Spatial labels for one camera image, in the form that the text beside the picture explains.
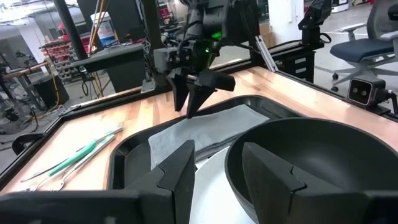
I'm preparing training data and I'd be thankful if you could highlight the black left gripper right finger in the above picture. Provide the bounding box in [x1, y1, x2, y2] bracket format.
[241, 142, 368, 224]

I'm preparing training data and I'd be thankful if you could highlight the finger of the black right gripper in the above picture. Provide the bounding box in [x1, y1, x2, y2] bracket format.
[185, 83, 216, 119]
[167, 73, 191, 113]

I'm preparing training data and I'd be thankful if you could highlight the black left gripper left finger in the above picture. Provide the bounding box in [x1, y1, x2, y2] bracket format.
[124, 139, 197, 224]

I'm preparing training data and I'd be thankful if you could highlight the grey cloth napkin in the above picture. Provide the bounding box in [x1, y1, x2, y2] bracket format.
[147, 103, 270, 170]

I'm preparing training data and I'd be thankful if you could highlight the white plate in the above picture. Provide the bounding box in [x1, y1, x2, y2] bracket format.
[188, 145, 259, 224]

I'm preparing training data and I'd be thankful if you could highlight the black bowl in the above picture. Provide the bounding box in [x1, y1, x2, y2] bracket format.
[224, 117, 398, 224]

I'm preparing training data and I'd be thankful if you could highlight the knife with striped handle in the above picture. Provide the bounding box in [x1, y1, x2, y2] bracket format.
[21, 125, 124, 184]

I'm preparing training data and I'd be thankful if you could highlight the fork with striped handle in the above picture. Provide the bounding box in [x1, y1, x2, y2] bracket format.
[46, 134, 116, 192]

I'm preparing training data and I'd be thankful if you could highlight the spoon with teal handle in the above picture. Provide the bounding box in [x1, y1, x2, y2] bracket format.
[26, 139, 98, 191]

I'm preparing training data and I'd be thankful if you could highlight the black plastic tray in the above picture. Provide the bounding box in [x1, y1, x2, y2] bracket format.
[106, 94, 303, 191]

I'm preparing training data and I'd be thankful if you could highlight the brown cardboard box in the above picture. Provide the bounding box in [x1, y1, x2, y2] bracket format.
[259, 21, 278, 48]

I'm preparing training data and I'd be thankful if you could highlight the black drawer cabinet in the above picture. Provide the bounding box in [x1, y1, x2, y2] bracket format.
[269, 43, 315, 84]

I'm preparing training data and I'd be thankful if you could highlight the blue and white container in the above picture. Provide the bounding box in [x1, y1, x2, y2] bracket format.
[90, 11, 118, 47]

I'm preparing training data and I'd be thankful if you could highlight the black round pole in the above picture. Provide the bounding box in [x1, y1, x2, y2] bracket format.
[52, 0, 88, 60]

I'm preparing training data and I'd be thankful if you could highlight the red bin shelf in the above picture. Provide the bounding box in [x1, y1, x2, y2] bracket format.
[39, 32, 91, 82]

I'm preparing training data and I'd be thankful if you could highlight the grey office chair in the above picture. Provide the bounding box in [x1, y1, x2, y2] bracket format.
[329, 0, 398, 91]

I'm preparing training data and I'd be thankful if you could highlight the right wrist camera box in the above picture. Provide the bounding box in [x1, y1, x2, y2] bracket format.
[153, 46, 191, 73]

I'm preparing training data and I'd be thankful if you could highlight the silver aluminium bracket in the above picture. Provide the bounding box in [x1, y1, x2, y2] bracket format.
[254, 35, 279, 73]

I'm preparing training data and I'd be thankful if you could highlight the black aluminium table frame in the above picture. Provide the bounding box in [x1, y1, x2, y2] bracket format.
[0, 35, 398, 187]

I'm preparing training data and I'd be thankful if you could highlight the yellow cable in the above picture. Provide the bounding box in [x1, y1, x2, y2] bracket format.
[88, 0, 109, 98]

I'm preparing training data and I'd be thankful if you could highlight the black table-level camera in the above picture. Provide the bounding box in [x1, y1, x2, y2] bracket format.
[347, 75, 398, 114]

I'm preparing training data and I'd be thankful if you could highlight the black frame clamp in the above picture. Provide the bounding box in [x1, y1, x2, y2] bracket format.
[11, 133, 45, 156]

